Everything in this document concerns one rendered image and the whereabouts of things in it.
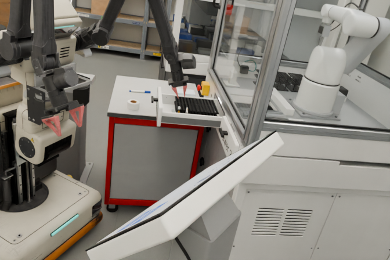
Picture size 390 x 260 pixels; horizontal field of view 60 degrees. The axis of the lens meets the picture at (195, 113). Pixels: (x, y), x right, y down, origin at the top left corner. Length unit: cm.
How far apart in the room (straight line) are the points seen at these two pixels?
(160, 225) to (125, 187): 163
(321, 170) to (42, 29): 120
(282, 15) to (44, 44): 79
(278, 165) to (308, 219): 38
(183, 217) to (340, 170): 105
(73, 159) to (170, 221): 199
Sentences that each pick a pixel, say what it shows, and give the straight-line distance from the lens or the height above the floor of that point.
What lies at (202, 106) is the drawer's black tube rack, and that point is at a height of 90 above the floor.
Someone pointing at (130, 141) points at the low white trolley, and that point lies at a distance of 208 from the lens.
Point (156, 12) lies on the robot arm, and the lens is 149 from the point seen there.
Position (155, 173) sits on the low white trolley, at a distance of 220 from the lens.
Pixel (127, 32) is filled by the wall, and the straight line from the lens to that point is 605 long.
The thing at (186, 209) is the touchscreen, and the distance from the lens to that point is 67.
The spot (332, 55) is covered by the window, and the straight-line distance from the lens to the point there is 136.
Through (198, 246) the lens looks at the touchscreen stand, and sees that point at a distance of 89.
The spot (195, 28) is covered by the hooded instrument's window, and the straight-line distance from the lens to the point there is 257.
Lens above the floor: 162
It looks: 24 degrees down
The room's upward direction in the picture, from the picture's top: 10 degrees clockwise
